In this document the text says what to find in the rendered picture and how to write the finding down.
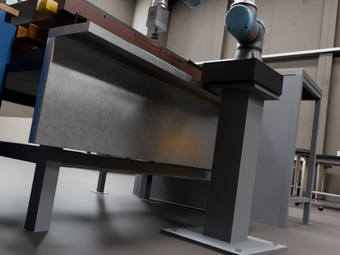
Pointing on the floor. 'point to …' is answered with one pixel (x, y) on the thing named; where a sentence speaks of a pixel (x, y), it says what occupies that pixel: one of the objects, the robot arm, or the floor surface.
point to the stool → (298, 174)
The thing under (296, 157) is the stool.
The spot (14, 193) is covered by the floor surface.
